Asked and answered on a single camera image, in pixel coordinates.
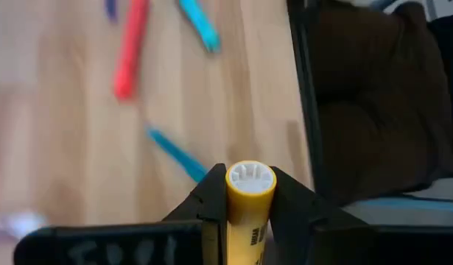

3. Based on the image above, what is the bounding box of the teal slim highlighter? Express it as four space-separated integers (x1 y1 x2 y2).
145 126 209 184

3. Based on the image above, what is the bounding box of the golden yellow marker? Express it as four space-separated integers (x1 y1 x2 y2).
225 160 278 265

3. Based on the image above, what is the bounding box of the teal wide Sharpie highlighter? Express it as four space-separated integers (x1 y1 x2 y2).
178 0 222 54

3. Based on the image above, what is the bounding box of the coral red Sharpie highlighter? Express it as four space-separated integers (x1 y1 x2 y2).
113 0 150 101

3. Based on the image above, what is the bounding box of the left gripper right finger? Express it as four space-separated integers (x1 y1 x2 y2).
270 167 453 265

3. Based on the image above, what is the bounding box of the slim purple highlighter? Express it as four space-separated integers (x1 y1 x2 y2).
103 0 119 22

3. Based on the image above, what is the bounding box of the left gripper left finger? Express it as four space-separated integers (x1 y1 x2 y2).
14 163 227 265

